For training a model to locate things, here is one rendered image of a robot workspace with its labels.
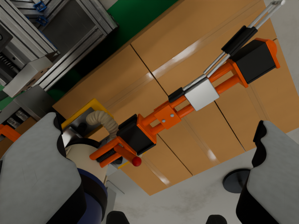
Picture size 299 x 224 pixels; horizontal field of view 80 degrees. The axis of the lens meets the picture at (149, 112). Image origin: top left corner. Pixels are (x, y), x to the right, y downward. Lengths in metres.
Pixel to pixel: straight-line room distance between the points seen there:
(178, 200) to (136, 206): 0.57
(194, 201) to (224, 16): 2.18
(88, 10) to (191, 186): 2.07
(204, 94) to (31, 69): 0.48
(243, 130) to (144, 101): 0.65
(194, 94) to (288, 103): 0.90
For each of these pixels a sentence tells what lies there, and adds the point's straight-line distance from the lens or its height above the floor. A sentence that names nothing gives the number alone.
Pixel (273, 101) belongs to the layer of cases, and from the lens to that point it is 1.25.
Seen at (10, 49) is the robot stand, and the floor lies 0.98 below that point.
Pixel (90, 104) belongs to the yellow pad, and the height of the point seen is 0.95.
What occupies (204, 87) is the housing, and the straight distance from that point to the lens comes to 0.47.
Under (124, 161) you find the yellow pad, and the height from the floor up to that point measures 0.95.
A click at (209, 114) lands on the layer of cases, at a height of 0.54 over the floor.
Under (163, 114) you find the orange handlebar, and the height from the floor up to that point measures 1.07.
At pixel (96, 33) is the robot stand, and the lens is 1.31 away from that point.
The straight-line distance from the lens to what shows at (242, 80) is 0.48.
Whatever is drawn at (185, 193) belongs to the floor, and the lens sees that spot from 2.50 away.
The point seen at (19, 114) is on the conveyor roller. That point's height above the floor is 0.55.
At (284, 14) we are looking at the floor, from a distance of 1.77.
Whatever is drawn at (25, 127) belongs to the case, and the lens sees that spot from 1.18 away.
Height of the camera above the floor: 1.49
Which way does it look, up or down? 61 degrees down
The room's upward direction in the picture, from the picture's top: 178 degrees counter-clockwise
